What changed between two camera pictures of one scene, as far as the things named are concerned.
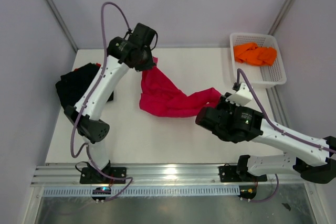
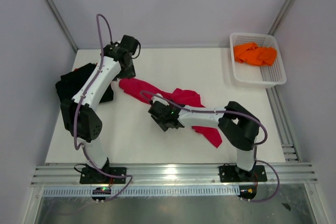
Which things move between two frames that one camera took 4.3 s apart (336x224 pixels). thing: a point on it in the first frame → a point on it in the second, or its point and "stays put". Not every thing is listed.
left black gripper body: x=146 y=61 → x=127 y=72
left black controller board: x=103 y=190 stays put
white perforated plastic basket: x=259 y=56 stays put
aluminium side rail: x=277 y=108 stays put
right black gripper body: x=223 y=105 → x=161 y=123
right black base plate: x=229 y=173 stays put
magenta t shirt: x=159 y=95 → x=147 y=92
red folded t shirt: x=97 y=64 stays put
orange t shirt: x=250 y=53 stays put
